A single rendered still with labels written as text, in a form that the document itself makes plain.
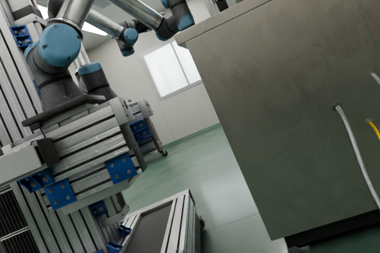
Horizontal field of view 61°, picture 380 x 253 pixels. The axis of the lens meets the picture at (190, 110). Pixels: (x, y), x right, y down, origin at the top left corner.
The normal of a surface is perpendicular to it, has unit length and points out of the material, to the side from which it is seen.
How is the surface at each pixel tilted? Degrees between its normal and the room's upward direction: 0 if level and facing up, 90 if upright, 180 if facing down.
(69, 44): 96
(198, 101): 90
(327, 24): 90
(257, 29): 90
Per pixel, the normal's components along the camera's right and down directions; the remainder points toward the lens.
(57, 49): 0.54, -0.12
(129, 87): -0.21, 0.11
